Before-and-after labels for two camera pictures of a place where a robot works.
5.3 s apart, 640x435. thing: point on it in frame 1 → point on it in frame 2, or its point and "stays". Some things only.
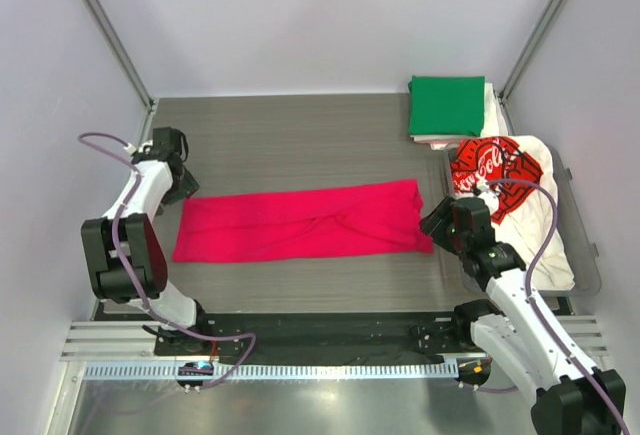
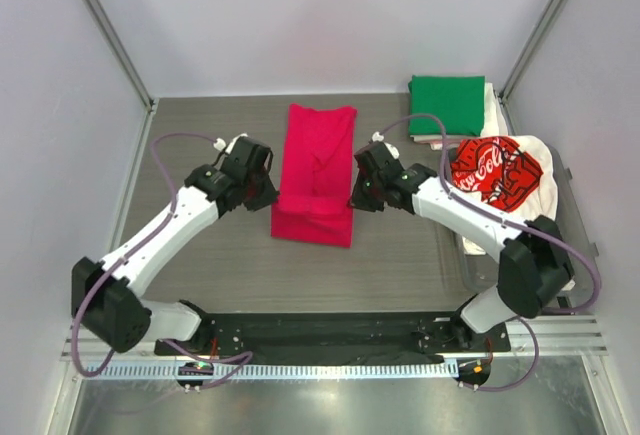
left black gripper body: [184, 186] → [261, 191]
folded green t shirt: [446, 104] stays
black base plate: [321, 334] stays
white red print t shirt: [522, 218] stays
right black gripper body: [458, 239] → [367, 193]
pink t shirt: [360, 222] → [314, 202]
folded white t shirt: [493, 125] stays
